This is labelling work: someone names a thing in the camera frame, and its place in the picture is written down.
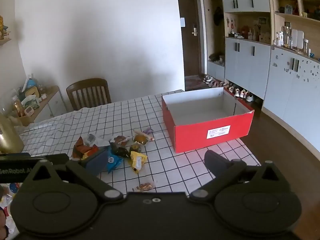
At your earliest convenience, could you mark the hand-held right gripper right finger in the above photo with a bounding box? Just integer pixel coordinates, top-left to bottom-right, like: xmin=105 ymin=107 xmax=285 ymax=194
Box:
xmin=189 ymin=150 xmax=291 ymax=202

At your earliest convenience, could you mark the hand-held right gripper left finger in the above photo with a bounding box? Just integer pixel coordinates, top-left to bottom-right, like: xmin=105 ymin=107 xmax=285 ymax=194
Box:
xmin=24 ymin=147 xmax=125 ymax=203

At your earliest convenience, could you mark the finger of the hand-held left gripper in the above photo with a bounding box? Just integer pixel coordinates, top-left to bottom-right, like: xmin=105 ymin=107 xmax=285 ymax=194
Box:
xmin=46 ymin=154 xmax=70 ymax=165

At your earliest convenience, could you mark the red snack packet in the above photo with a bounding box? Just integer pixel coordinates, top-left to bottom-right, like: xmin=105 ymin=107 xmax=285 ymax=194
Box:
xmin=81 ymin=145 xmax=99 ymax=160

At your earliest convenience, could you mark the blue snack packet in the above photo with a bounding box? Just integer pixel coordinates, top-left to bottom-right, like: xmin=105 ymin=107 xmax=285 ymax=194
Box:
xmin=107 ymin=147 xmax=123 ymax=174

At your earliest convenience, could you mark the white clear snack packet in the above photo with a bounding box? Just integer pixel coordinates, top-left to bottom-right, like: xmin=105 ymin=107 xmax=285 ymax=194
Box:
xmin=86 ymin=134 xmax=110 ymax=147

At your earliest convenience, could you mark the orange brown snack packet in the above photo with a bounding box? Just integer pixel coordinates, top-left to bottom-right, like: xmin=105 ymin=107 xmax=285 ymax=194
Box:
xmin=72 ymin=136 xmax=88 ymax=159

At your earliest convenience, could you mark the dark snack packet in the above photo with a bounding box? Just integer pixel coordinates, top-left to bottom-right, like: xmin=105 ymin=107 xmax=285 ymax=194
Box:
xmin=110 ymin=142 xmax=130 ymax=158

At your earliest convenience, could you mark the white cardboard box red rim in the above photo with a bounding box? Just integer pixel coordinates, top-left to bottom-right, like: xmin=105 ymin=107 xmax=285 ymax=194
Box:
xmin=161 ymin=87 xmax=255 ymax=153

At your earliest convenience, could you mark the yellow snack packet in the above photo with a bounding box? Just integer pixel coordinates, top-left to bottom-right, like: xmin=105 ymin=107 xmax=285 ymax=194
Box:
xmin=127 ymin=151 xmax=148 ymax=174

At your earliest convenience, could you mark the packaged round bun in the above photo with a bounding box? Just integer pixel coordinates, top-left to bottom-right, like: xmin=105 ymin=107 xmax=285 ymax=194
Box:
xmin=134 ymin=130 xmax=150 ymax=145

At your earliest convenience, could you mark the small clear snack packet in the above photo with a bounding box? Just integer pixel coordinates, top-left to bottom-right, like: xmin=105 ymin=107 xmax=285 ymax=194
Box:
xmin=132 ymin=182 xmax=155 ymax=192

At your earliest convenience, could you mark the white checkered tablecloth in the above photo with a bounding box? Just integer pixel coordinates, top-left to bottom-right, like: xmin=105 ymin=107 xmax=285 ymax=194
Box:
xmin=19 ymin=89 xmax=262 ymax=198

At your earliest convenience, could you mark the white wood-topped side cabinet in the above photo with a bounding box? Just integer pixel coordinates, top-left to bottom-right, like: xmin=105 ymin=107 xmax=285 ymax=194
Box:
xmin=19 ymin=85 xmax=67 ymax=127

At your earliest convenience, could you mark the orange jar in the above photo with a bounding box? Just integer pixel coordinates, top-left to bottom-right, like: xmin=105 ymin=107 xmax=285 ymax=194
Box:
xmin=12 ymin=99 xmax=24 ymax=117

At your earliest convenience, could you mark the green tissue box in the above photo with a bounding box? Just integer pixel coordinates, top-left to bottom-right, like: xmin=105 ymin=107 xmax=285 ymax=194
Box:
xmin=21 ymin=96 xmax=40 ymax=110

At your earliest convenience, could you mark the row of shoes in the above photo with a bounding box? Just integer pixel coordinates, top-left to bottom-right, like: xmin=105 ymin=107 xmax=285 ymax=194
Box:
xmin=203 ymin=74 xmax=254 ymax=102

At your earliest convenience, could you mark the brown wooden chair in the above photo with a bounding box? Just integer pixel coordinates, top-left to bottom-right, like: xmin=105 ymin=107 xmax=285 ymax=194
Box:
xmin=66 ymin=78 xmax=112 ymax=111

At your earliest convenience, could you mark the dark clutter pile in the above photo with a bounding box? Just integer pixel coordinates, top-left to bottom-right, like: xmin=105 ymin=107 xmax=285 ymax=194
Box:
xmin=208 ymin=52 xmax=225 ymax=63

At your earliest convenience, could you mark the dark brown door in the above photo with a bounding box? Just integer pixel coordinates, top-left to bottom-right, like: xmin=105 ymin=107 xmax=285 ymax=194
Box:
xmin=176 ymin=0 xmax=203 ymax=78

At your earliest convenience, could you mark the group of shelf ornaments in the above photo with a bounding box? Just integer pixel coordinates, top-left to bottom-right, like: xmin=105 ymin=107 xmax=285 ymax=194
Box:
xmin=226 ymin=16 xmax=272 ymax=43

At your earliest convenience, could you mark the row of jars and bottles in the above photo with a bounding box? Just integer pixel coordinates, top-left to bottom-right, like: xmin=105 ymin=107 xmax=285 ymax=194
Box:
xmin=272 ymin=21 xmax=313 ymax=55

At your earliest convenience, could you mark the dark hanging bag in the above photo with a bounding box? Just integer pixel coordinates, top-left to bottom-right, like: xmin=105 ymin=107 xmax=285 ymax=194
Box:
xmin=214 ymin=6 xmax=224 ymax=26

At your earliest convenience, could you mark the group of small shelf figurines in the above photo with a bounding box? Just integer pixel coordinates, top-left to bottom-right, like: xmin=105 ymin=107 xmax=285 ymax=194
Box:
xmin=277 ymin=0 xmax=320 ymax=20

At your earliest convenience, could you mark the grey wooden wall cabinet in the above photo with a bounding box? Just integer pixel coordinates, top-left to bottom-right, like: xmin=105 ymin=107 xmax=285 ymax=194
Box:
xmin=200 ymin=0 xmax=320 ymax=153

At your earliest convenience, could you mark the wooden wall shelf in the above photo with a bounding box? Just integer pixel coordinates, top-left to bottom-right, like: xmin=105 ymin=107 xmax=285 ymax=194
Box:
xmin=0 ymin=15 xmax=12 ymax=46

